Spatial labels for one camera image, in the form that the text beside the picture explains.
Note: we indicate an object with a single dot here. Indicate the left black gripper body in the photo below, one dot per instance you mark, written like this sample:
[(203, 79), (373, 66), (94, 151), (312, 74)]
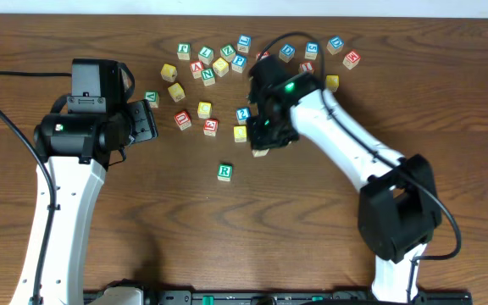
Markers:
[(143, 121)]

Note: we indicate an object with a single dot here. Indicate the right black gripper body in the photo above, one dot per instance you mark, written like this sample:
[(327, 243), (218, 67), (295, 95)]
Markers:
[(269, 133)]

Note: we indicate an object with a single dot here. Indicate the yellow O block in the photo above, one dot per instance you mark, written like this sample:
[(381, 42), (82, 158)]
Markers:
[(259, 153)]

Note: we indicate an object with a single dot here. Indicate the green R block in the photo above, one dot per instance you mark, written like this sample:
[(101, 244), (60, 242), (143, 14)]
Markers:
[(225, 172)]

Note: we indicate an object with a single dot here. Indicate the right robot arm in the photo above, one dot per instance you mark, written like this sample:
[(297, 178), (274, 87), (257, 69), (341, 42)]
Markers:
[(397, 211)]

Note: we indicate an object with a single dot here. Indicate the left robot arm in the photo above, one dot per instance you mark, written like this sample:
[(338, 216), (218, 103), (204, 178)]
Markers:
[(74, 142)]

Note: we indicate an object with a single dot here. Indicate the yellow block bottom centre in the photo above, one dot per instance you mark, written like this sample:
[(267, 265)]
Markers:
[(240, 133)]

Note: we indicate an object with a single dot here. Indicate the blue 2 block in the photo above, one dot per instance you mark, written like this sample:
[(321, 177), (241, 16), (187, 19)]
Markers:
[(242, 115)]

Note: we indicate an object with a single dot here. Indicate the green V block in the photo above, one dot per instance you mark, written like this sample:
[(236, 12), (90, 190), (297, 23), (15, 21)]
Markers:
[(153, 98)]

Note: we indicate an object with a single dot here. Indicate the red U block lower left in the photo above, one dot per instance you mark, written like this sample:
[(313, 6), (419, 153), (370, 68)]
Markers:
[(183, 120)]

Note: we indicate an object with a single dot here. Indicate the red u block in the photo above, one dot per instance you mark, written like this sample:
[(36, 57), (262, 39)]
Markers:
[(183, 120), (262, 55)]

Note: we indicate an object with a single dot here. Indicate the yellow block left lower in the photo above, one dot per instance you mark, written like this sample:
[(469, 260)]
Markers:
[(176, 92)]

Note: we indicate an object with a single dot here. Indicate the red E block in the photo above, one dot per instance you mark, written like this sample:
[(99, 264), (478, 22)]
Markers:
[(210, 127)]

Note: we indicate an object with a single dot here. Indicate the yellow block far left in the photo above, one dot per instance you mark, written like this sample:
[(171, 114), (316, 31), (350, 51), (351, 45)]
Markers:
[(169, 73)]

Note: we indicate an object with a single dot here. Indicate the yellow C block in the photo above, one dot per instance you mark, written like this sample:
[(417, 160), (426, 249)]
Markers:
[(204, 110)]

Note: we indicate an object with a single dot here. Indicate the red I block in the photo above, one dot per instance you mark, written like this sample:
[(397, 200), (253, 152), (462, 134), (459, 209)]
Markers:
[(306, 67)]

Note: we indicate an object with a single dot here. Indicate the blue P block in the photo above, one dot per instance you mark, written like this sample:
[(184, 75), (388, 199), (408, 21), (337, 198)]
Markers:
[(239, 63)]

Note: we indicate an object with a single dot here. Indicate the red U block upper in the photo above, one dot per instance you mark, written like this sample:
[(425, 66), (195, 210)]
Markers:
[(262, 55)]

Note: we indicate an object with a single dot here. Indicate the red A block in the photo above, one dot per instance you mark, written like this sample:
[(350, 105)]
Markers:
[(196, 68)]

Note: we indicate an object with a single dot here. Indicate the yellow block near A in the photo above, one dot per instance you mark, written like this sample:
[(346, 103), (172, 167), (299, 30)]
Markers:
[(220, 67)]

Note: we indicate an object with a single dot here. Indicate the blue D block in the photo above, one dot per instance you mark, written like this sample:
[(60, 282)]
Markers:
[(287, 53)]

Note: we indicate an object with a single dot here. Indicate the yellow K block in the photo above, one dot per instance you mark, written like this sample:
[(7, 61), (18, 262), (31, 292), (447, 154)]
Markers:
[(332, 82)]

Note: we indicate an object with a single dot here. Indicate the green N block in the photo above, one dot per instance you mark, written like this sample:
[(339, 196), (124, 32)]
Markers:
[(208, 77)]

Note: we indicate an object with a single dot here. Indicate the green Z block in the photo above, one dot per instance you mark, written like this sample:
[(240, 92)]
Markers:
[(228, 53)]

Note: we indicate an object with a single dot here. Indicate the blue J block top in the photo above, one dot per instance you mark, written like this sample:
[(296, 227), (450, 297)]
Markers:
[(244, 44)]

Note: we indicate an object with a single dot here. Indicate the green L block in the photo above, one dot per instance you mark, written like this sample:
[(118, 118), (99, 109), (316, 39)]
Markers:
[(206, 55)]

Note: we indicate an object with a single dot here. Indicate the red M block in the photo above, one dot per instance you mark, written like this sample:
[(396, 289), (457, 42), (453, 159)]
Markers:
[(351, 60)]

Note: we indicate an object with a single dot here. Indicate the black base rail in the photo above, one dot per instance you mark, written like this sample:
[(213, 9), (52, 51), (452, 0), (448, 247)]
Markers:
[(296, 298)]

